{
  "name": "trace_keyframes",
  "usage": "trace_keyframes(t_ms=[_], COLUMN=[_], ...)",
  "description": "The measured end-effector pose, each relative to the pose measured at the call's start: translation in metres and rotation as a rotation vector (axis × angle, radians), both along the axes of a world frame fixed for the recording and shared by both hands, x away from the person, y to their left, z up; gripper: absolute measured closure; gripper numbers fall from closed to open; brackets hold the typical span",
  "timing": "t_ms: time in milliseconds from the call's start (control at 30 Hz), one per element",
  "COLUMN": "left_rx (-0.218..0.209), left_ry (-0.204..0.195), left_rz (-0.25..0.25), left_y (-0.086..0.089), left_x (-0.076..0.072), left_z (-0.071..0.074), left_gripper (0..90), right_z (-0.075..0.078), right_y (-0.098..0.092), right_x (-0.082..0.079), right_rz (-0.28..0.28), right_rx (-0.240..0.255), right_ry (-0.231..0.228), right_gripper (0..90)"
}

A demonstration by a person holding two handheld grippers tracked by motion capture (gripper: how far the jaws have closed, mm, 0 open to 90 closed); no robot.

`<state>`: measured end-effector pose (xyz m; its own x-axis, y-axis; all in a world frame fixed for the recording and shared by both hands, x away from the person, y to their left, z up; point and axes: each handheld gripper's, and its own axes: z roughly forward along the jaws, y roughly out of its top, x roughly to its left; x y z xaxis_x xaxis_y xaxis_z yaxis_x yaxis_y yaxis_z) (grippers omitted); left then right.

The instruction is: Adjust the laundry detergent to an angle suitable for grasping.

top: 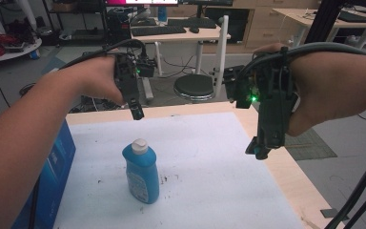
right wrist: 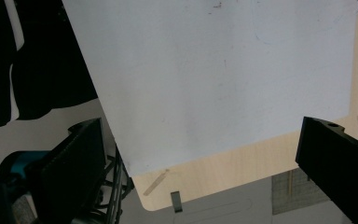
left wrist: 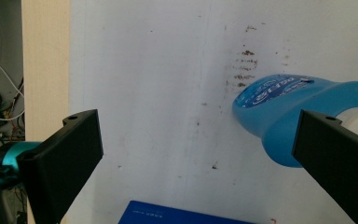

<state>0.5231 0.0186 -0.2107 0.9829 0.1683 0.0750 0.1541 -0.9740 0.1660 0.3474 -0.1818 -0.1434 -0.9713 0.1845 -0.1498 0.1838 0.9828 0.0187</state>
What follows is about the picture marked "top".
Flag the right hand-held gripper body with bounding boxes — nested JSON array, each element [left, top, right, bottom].
[[223, 47, 300, 151]]

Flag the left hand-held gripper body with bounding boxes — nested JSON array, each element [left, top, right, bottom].
[[113, 52, 158, 104]]

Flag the blue bottle with white cap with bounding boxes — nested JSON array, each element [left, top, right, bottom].
[[121, 138, 160, 205]]

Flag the blue cardboard box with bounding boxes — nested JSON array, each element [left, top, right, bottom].
[[11, 119, 77, 229]]

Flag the person's left hand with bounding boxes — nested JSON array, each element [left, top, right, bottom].
[[71, 54, 127, 106]]

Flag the person's right hand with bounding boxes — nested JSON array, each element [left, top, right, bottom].
[[253, 42, 348, 137]]

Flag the grey floor mat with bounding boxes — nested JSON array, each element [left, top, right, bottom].
[[285, 128, 338, 162]]

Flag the white foam mat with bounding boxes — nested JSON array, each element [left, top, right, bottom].
[[52, 112, 306, 229]]

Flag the black computer tower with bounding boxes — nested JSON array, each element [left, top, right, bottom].
[[106, 8, 132, 46]]

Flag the black keyboard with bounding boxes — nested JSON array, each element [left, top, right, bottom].
[[131, 25, 188, 37], [167, 17, 217, 30]]

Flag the black round stool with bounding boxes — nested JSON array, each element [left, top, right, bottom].
[[173, 73, 216, 102]]

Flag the light wooden desk white legs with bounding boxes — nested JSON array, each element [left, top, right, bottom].
[[130, 14, 232, 102]]

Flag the light wooden cabinet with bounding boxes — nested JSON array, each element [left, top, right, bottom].
[[232, 0, 319, 53]]

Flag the small blue bottle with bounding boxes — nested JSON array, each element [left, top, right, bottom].
[[157, 6, 168, 23]]

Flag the computer monitor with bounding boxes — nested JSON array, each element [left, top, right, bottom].
[[106, 0, 179, 8]]

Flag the black shelf rack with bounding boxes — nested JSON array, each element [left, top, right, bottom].
[[42, 0, 108, 43]]

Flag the light wooden side desk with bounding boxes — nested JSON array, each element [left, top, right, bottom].
[[272, 7, 366, 49]]

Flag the round white table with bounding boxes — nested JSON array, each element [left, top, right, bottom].
[[0, 37, 43, 64]]

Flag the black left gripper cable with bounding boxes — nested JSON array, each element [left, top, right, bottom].
[[59, 38, 148, 71]]

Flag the grey right gripper cable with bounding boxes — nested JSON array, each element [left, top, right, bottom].
[[237, 42, 366, 79]]

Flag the black metal frame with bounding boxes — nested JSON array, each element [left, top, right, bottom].
[[304, 0, 348, 45]]

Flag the red cable coil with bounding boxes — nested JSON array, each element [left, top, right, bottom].
[[0, 33, 14, 46]]

